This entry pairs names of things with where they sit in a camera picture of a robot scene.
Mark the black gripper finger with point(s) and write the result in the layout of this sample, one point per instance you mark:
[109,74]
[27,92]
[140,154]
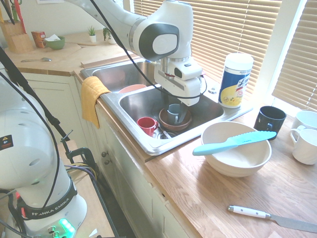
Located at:
[183,111]
[166,99]

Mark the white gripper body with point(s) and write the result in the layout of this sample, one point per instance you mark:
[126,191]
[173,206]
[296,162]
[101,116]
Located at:
[178,86]

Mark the blue plastic knife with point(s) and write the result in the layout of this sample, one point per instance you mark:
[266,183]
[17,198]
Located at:
[237,142]

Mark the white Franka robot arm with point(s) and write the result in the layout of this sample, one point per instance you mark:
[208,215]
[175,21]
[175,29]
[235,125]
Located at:
[161,24]

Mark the stainless steel double sink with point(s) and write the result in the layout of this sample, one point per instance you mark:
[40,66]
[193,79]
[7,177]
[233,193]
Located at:
[138,104]

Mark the wooden knife block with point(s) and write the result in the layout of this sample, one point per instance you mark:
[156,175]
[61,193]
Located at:
[17,39]

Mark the grey-blue mug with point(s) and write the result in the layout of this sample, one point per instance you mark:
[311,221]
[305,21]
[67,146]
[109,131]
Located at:
[173,110]

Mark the brown ceramic bowl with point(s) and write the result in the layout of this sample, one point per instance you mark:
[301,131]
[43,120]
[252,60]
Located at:
[166,122]

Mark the metal utensil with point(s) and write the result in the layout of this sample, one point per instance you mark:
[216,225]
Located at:
[165,134]

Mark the red mug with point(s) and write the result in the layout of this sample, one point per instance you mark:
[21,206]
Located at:
[146,125]

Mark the Lysol wipes canister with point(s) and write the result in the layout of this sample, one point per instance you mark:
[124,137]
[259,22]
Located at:
[235,81]

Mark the wide wooden window blind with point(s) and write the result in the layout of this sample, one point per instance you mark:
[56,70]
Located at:
[223,29]

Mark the large cream bowl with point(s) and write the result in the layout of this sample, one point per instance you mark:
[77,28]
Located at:
[237,161]

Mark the yellow dish cloth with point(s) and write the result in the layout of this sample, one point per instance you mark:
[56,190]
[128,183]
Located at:
[91,99]

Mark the dark cabinet knob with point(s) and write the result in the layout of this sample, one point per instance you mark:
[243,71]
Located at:
[107,162]
[106,154]

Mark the cream kitchen cabinet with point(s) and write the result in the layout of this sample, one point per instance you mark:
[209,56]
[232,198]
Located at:
[123,168]

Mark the trailing plant in white pot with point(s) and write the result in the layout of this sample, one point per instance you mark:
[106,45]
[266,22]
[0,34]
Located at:
[107,34]

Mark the black mug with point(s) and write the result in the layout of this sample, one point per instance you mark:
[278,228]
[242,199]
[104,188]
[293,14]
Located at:
[271,121]

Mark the upright plant in white pot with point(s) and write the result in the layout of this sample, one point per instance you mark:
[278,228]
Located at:
[92,34]

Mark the black clamp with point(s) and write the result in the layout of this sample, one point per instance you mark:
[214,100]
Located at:
[84,153]

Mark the white mug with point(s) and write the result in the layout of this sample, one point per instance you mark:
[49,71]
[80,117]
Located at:
[307,120]
[307,148]

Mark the narrow wooden window blind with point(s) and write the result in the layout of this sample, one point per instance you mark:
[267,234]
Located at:
[299,62]

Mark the green bowl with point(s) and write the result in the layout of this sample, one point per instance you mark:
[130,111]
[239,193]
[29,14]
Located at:
[55,43]

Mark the metal spoon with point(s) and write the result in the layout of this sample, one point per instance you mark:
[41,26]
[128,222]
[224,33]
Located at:
[37,59]

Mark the orange carton box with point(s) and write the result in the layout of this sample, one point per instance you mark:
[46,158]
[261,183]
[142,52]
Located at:
[37,38]

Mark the black tripod leg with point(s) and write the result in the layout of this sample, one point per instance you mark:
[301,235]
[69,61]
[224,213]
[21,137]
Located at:
[24,84]

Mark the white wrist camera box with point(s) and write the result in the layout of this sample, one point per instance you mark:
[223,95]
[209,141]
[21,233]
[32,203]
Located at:
[188,70]

